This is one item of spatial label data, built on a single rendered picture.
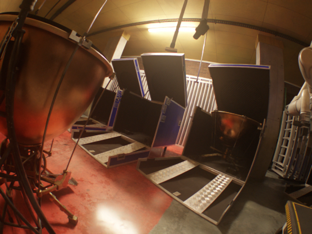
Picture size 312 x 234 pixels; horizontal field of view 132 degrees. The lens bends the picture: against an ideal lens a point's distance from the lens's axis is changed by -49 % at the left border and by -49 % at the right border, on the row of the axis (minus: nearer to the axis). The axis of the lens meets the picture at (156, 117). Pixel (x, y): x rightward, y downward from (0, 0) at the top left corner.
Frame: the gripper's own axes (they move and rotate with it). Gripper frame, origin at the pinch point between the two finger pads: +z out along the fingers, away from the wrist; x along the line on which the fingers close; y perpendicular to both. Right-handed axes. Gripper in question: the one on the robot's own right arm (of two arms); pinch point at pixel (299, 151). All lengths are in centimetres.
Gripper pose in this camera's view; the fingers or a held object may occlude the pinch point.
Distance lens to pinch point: 97.7
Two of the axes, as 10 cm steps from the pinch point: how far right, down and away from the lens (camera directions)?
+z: -2.7, 9.6, 0.1
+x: 7.4, 2.1, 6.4
